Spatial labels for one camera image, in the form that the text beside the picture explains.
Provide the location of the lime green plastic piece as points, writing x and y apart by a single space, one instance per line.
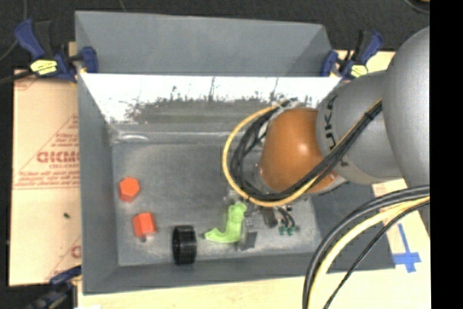
232 222

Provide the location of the grey metal bin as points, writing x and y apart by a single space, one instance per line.
188 163

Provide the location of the black ribbed wheel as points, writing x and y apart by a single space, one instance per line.
183 244

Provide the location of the black cylinder on white bracket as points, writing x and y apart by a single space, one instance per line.
288 207

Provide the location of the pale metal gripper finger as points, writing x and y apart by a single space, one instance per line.
252 238
243 233

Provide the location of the orange hexagonal block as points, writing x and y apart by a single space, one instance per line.
144 224
129 189

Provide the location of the brown cardboard board, red print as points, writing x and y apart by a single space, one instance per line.
43 191

